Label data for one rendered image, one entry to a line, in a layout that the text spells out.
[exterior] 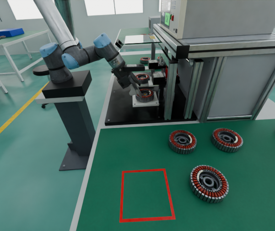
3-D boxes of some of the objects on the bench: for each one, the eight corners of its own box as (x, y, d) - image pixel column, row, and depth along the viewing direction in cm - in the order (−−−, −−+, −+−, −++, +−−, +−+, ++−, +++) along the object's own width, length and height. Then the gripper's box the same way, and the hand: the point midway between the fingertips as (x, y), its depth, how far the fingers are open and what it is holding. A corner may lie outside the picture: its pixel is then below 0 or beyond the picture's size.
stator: (207, 145, 61) (209, 139, 59) (213, 129, 68) (216, 123, 66) (238, 157, 56) (241, 151, 54) (241, 139, 63) (245, 133, 61)
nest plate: (132, 107, 83) (132, 105, 82) (132, 94, 95) (132, 92, 94) (159, 105, 83) (159, 103, 82) (155, 92, 95) (155, 91, 94)
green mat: (41, 374, 25) (40, 375, 25) (100, 129, 73) (100, 128, 73) (591, 343, 25) (594, 343, 25) (287, 118, 73) (287, 118, 73)
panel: (197, 118, 72) (214, 56, 54) (169, 70, 125) (173, 30, 106) (200, 118, 72) (217, 56, 54) (170, 70, 125) (175, 30, 106)
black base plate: (105, 126, 74) (104, 122, 73) (115, 76, 125) (115, 74, 124) (196, 120, 74) (197, 117, 73) (169, 73, 125) (169, 70, 124)
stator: (135, 103, 84) (135, 97, 81) (135, 93, 93) (135, 88, 90) (155, 102, 84) (155, 96, 81) (153, 92, 93) (153, 87, 90)
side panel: (200, 123, 73) (219, 57, 53) (197, 119, 75) (215, 54, 56) (255, 120, 73) (295, 52, 53) (251, 116, 75) (288, 50, 56)
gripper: (112, 63, 85) (131, 89, 95) (108, 77, 69) (132, 106, 80) (124, 55, 82) (142, 82, 93) (123, 67, 66) (145, 98, 77)
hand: (142, 91), depth 85 cm, fingers open, 14 cm apart
